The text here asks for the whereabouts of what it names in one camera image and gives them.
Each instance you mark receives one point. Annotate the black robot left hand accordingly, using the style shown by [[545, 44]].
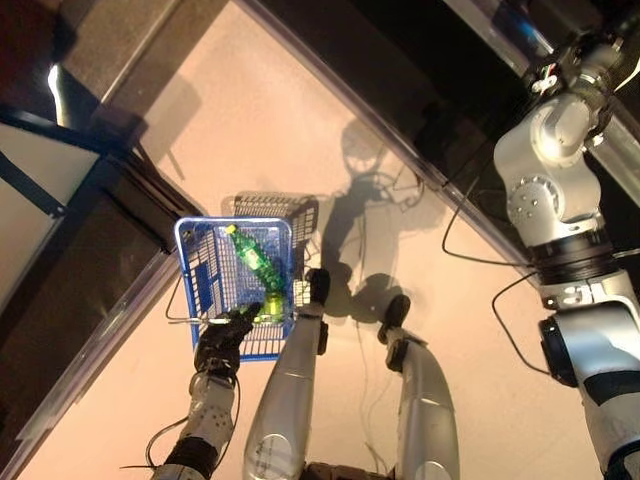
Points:
[[220, 342]]

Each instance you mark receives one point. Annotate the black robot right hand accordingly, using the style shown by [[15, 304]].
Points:
[[620, 25]]

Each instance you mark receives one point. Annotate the green sprite bottle yellow cap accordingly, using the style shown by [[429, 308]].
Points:
[[255, 260]]

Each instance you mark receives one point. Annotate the blue plastic shopping basket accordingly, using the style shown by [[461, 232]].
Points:
[[181, 260]]

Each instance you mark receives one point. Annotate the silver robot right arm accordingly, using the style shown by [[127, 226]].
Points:
[[550, 200]]

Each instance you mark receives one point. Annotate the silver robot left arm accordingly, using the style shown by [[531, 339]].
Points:
[[210, 415]]

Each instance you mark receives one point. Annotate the bright green drink can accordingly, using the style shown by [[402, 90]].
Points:
[[272, 307]]

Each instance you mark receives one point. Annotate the silver robot left leg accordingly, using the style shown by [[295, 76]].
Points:
[[287, 390]]

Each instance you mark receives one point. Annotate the silver robot leg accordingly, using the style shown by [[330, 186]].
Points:
[[287, 390], [425, 400]]

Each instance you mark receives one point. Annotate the black middle shelf board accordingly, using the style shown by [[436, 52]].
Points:
[[500, 30]]

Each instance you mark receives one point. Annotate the black shelf board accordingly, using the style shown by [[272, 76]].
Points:
[[500, 30], [400, 75]]

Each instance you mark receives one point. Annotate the silver robot right leg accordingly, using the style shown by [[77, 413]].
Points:
[[425, 400]]

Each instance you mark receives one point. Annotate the black bottom shelf board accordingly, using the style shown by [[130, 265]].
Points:
[[400, 75]]

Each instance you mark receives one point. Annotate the glossy brown end panel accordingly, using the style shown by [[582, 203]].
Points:
[[30, 50]]

